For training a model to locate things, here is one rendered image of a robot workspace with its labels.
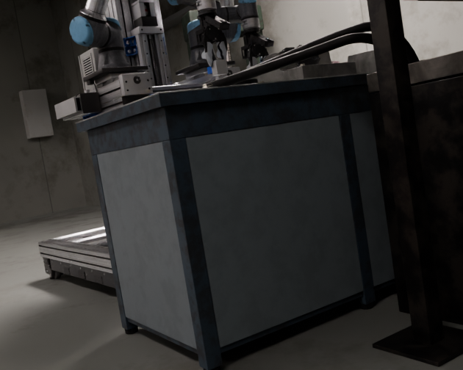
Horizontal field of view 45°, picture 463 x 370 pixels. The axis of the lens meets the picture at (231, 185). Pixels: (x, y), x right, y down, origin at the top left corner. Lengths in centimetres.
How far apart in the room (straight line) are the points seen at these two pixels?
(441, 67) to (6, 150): 757
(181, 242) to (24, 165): 729
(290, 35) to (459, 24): 194
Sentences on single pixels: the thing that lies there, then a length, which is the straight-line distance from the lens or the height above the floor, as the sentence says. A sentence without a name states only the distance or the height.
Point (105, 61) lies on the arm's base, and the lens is 259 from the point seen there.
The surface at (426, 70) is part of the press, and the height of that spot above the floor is 75.
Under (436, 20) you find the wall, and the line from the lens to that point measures 504.
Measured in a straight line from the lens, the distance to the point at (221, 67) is 218.
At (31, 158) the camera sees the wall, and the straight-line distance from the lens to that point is 880.
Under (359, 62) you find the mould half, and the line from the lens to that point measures 235.
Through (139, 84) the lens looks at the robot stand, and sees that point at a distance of 246.
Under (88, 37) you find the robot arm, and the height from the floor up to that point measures 116.
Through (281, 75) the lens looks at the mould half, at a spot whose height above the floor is 85.
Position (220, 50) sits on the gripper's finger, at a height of 100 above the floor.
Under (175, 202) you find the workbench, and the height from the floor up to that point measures 50.
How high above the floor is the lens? 64
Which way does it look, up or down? 4 degrees down
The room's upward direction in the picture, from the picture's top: 9 degrees counter-clockwise
